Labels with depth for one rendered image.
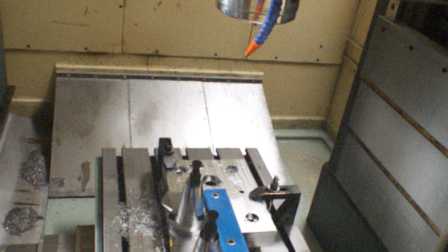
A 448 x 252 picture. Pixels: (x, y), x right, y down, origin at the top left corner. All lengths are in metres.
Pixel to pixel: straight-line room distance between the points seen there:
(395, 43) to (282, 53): 0.95
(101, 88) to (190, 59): 0.40
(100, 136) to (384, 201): 1.07
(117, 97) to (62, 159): 0.36
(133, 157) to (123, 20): 0.70
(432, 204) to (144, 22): 1.30
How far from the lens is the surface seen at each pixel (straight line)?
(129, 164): 1.41
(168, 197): 0.78
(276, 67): 2.16
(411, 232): 1.23
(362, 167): 1.39
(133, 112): 1.93
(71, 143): 1.84
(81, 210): 1.68
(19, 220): 1.60
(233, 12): 0.86
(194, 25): 1.99
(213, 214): 0.59
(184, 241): 0.71
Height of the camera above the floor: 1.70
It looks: 29 degrees down
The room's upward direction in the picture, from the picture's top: 9 degrees clockwise
